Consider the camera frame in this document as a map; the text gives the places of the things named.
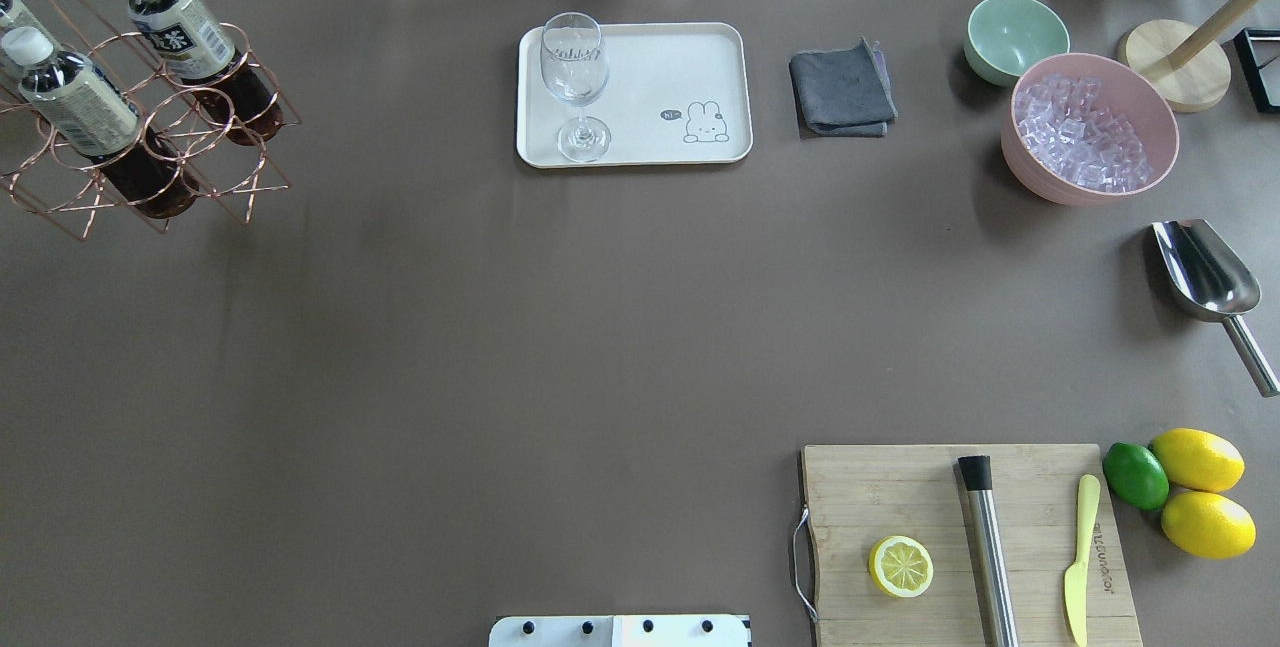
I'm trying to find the copper wire bottle basket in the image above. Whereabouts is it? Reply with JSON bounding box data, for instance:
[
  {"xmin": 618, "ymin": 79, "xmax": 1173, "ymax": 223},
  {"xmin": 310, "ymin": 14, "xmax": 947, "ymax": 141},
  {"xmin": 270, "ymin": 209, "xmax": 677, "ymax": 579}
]
[{"xmin": 3, "ymin": 0, "xmax": 300, "ymax": 240}]

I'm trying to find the tea bottle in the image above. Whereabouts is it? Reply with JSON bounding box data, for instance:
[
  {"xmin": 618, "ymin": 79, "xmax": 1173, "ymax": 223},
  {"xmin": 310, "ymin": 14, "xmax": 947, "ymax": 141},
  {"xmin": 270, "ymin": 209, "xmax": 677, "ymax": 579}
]
[
  {"xmin": 3, "ymin": 27, "xmax": 196, "ymax": 219},
  {"xmin": 1, "ymin": 0, "xmax": 60, "ymax": 95},
  {"xmin": 128, "ymin": 0, "xmax": 285, "ymax": 146}
]

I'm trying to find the cream rabbit tray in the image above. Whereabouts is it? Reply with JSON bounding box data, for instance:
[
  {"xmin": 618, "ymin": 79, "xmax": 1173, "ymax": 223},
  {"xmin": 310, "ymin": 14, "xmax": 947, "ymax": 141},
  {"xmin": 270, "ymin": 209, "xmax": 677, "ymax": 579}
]
[{"xmin": 516, "ymin": 22, "xmax": 754, "ymax": 170}]

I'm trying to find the clear wine glass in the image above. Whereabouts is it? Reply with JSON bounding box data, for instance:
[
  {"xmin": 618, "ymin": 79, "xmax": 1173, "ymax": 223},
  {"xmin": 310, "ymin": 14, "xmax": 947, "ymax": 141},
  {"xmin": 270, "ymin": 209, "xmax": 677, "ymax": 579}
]
[{"xmin": 539, "ymin": 12, "xmax": 611, "ymax": 163}]

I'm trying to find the grey folded cloth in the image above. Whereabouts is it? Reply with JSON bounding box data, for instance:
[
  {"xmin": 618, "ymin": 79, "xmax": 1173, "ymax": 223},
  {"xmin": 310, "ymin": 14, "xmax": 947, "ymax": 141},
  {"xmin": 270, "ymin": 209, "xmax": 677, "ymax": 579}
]
[{"xmin": 788, "ymin": 38, "xmax": 899, "ymax": 138}]

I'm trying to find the half lemon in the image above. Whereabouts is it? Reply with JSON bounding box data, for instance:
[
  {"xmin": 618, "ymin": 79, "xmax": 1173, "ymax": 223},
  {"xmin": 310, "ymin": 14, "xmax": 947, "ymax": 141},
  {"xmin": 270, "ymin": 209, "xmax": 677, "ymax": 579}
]
[{"xmin": 868, "ymin": 536, "xmax": 934, "ymax": 600}]

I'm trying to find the mint green bowl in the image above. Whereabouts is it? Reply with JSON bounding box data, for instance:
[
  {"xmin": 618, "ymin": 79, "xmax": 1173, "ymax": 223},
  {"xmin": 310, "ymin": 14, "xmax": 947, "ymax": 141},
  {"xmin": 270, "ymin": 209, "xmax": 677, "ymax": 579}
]
[{"xmin": 963, "ymin": 0, "xmax": 1071, "ymax": 86}]

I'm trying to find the steel muddler black tip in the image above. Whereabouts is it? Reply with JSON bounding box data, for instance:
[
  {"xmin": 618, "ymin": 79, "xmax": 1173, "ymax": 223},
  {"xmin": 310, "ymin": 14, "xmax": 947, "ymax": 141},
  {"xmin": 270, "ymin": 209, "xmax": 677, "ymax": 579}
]
[{"xmin": 957, "ymin": 455, "xmax": 1020, "ymax": 646}]

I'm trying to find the pink bowl of ice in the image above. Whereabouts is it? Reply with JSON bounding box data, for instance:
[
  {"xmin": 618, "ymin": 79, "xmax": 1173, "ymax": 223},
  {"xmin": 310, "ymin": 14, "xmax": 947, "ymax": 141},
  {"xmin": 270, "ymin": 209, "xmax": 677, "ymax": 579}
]
[{"xmin": 1001, "ymin": 53, "xmax": 1180, "ymax": 206}]

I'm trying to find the yellow plastic knife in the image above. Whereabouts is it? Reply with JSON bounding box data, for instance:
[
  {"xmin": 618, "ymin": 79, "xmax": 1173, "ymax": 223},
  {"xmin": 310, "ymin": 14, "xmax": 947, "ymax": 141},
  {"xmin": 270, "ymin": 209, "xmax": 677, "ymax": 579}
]
[{"xmin": 1062, "ymin": 474, "xmax": 1101, "ymax": 646}]

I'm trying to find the green lime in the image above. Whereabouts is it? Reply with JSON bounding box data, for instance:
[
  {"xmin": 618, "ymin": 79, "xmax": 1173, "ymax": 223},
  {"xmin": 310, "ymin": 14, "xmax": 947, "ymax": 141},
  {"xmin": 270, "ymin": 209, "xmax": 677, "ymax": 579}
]
[{"xmin": 1102, "ymin": 442, "xmax": 1170, "ymax": 511}]

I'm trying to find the steel ice scoop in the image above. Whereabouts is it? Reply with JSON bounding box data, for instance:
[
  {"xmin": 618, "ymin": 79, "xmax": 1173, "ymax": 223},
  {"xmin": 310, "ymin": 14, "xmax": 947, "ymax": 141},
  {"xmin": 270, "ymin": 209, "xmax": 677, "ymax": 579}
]
[{"xmin": 1151, "ymin": 218, "xmax": 1279, "ymax": 398}]

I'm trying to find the wooden cup stand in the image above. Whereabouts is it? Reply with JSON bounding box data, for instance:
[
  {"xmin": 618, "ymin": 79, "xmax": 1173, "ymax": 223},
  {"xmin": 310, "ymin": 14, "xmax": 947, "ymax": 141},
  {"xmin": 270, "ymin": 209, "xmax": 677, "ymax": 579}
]
[{"xmin": 1117, "ymin": 0, "xmax": 1260, "ymax": 113}]

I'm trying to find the whole lemon upper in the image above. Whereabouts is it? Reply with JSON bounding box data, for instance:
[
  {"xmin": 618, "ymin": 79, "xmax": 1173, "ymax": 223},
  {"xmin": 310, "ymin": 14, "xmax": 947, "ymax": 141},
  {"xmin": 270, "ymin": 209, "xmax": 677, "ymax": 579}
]
[{"xmin": 1149, "ymin": 428, "xmax": 1245, "ymax": 493}]

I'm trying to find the whole lemon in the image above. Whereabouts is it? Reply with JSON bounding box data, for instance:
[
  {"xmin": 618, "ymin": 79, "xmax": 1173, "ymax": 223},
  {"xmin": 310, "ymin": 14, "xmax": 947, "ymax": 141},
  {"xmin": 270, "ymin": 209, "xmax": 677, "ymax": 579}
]
[
  {"xmin": 1160, "ymin": 491, "xmax": 1257, "ymax": 560},
  {"xmin": 1149, "ymin": 428, "xmax": 1245, "ymax": 493}
]

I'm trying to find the whole lemon lower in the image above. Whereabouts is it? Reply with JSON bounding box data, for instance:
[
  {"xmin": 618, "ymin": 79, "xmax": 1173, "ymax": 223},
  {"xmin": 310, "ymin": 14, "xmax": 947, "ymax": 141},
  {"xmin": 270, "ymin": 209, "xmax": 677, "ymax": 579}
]
[{"xmin": 1160, "ymin": 491, "xmax": 1257, "ymax": 560}]

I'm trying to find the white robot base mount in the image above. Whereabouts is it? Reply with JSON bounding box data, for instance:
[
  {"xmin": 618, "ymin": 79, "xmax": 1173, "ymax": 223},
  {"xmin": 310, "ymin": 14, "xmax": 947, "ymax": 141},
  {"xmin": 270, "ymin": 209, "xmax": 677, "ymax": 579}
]
[{"xmin": 488, "ymin": 612, "xmax": 753, "ymax": 646}]

